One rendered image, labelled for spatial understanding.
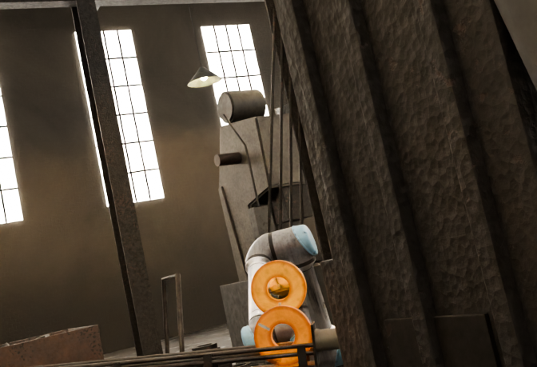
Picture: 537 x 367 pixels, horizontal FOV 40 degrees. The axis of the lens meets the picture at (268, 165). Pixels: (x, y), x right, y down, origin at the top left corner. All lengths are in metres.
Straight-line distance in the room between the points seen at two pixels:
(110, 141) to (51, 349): 5.03
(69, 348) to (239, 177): 3.07
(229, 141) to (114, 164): 2.53
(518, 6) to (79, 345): 4.82
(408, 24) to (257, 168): 6.24
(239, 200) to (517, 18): 6.91
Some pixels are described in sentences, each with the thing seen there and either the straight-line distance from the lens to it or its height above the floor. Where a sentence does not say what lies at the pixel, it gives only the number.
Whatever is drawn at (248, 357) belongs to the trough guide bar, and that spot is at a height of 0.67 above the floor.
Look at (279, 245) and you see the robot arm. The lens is 2.59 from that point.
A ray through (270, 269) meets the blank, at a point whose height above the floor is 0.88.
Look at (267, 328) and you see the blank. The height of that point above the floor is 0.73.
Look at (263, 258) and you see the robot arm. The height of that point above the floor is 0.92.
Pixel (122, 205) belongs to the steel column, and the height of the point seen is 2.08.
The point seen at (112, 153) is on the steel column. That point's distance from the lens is 10.15.
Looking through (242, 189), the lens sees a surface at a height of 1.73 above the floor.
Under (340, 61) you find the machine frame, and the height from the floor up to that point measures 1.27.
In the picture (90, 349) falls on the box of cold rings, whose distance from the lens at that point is 5.67.
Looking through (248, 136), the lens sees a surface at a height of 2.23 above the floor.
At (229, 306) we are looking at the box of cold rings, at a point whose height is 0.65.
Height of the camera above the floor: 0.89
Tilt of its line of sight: 8 degrees up
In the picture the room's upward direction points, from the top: 12 degrees counter-clockwise
